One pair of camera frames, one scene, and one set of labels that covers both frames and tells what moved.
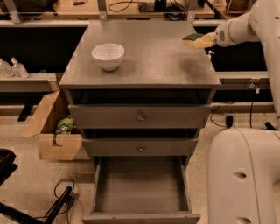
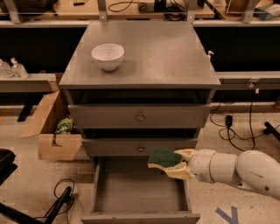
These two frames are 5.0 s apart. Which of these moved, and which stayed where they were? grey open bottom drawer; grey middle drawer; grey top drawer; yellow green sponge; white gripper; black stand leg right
Moved: yellow green sponge; white gripper
Stayed: grey top drawer; black stand leg right; grey open bottom drawer; grey middle drawer
